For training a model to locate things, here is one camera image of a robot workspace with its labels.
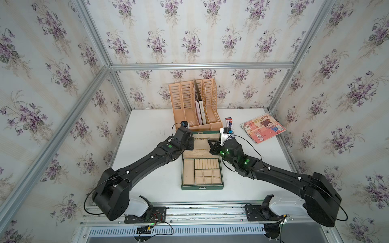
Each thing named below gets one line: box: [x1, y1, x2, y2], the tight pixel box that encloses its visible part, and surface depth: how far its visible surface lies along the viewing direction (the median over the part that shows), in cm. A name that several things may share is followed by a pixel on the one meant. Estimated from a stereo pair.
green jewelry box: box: [180, 130, 224, 191], surface depth 84 cm
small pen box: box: [224, 116, 234, 131], surface depth 113 cm
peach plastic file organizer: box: [168, 77, 223, 132], surface depth 107 cm
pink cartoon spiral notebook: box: [239, 113, 287, 145], surface depth 110 cm
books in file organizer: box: [193, 78, 207, 126], surface depth 92 cm
